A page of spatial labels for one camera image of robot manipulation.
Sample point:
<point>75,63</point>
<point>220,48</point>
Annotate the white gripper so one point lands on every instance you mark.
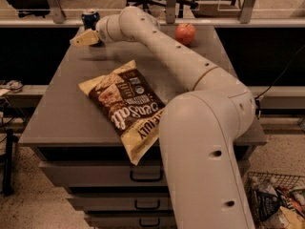
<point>102,31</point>

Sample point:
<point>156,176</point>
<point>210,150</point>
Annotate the blue pepsi can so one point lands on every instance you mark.
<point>90,18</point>

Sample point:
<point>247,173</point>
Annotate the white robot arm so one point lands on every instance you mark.
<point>197,129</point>

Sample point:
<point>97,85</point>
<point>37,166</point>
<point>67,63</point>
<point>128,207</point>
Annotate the black office chair centre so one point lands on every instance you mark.
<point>145,4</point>

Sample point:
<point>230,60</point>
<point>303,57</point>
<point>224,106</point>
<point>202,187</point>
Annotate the brown yellow chip bag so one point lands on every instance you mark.
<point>131,105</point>

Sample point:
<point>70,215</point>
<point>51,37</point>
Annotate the red apple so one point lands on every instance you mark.
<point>185,33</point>

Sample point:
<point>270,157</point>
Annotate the grey drawer cabinet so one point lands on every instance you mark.
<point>79,148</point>

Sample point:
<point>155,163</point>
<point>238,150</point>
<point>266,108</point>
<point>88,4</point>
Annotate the snack bags in basket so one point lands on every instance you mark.
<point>277,206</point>

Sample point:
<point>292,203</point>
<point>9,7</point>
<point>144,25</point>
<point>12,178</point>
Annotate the black top drawer handle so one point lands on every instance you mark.
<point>146,175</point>

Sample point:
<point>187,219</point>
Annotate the black drawer handle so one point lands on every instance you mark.
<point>146,175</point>
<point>147,205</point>
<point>149,223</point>

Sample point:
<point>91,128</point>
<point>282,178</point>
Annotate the black middle drawer handle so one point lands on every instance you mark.
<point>147,205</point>

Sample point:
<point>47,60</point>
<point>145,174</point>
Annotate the black bottom drawer handle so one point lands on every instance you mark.
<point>149,223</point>

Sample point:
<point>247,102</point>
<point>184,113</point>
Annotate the wire basket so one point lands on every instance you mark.
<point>286,180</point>

